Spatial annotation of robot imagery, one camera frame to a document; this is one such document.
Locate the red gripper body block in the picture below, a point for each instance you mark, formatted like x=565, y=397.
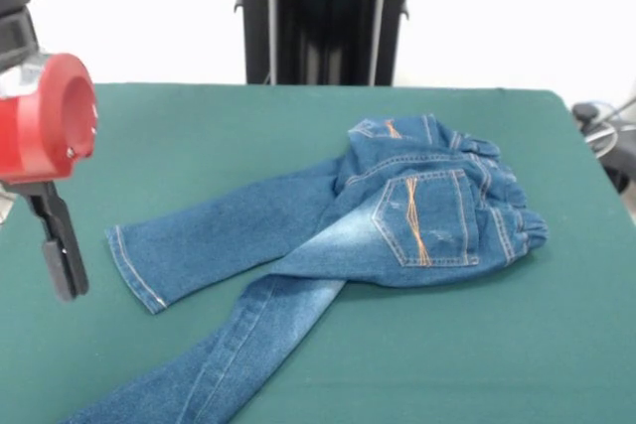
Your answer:
x=35, y=136

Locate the blue denim jeans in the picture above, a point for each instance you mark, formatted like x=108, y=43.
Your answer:
x=223, y=245

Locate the dark green table cloth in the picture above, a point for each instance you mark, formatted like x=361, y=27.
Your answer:
x=447, y=344

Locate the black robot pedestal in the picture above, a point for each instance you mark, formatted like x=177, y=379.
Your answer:
x=323, y=22

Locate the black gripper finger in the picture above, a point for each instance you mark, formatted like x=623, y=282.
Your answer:
x=54, y=215
x=57, y=270

